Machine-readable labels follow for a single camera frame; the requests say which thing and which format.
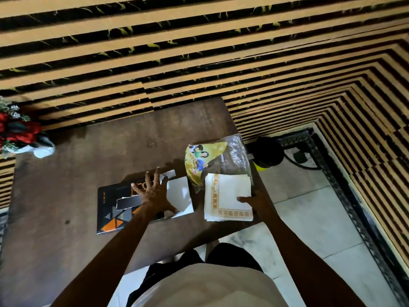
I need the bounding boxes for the person's right hand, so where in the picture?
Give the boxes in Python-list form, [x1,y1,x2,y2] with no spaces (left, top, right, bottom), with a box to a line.
[237,190,277,223]

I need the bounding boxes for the person's right forearm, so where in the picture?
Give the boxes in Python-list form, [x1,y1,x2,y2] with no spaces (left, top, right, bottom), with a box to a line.
[264,208,367,307]

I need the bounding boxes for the grey card strip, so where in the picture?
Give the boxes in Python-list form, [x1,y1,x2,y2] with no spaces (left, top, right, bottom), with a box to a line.
[116,194,143,210]

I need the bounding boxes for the stack of white gold-bordered napkins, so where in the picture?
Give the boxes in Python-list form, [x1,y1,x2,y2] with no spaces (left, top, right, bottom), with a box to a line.
[204,173,254,222]

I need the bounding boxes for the cream shirt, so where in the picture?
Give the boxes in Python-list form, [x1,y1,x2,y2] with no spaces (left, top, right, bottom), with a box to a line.
[131,262,289,307]

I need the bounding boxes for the red artificial flower bouquet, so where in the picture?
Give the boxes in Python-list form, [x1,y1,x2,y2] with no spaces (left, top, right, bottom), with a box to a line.
[0,97,43,158]

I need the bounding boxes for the person's left forearm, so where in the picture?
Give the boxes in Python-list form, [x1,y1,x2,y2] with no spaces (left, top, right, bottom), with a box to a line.
[50,206,164,307]

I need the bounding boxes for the black book with orange triangles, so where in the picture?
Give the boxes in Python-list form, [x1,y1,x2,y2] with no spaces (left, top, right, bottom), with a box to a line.
[97,178,179,235]

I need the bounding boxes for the clear plastic bag yellow print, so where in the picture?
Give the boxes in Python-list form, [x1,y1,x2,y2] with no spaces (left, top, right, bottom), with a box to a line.
[184,134,255,193]

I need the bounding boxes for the white vase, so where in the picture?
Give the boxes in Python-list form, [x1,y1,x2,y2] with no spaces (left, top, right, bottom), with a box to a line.
[6,134,56,159]

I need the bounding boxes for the small white paper piece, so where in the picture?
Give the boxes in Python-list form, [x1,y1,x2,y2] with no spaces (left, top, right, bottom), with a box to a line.
[159,169,177,184]

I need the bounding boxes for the person's left hand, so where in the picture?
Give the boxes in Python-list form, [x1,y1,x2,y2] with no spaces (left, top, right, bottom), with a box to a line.
[131,167,178,218]

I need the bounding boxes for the black shorts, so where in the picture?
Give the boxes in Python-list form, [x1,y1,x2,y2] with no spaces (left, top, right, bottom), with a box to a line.
[126,242,264,307]

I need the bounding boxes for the white paper sheet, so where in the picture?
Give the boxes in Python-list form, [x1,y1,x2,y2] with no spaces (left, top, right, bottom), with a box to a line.
[163,176,194,219]

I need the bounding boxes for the black round container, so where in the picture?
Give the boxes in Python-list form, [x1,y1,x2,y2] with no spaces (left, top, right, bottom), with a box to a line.
[248,136,285,172]

